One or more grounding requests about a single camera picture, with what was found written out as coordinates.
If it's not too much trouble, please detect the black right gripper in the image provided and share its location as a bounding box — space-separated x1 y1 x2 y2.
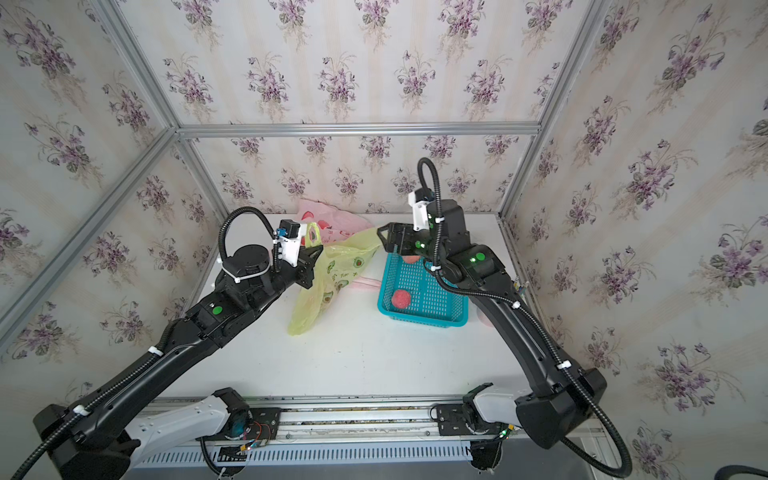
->
377 222 450 267

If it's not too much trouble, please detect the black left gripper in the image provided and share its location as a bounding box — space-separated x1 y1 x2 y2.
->
245 240 321 315

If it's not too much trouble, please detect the yellow-green plastic bag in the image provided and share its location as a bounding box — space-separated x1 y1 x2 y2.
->
287 222 381 336

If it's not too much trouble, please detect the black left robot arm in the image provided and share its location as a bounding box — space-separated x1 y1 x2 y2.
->
12 206 323 479

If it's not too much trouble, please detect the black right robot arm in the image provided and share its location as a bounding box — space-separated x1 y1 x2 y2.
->
377 157 633 479

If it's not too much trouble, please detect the pink plastic bag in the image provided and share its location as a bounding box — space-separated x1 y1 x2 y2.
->
296 199 378 248

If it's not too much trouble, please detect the teal plastic basket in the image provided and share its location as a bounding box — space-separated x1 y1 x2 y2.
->
377 253 469 328

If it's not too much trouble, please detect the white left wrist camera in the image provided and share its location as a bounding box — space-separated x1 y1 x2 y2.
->
276 219 307 267

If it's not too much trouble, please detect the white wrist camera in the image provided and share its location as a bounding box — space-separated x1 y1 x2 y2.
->
276 219 307 267
407 187 434 232

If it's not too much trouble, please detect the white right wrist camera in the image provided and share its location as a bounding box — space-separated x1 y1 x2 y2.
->
407 187 434 232

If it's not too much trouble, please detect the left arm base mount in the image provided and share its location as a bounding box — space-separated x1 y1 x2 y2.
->
197 408 282 464

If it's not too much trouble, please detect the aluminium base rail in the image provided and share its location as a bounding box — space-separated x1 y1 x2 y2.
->
95 394 619 480

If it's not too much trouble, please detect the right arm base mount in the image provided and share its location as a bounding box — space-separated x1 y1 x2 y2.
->
429 402 521 473

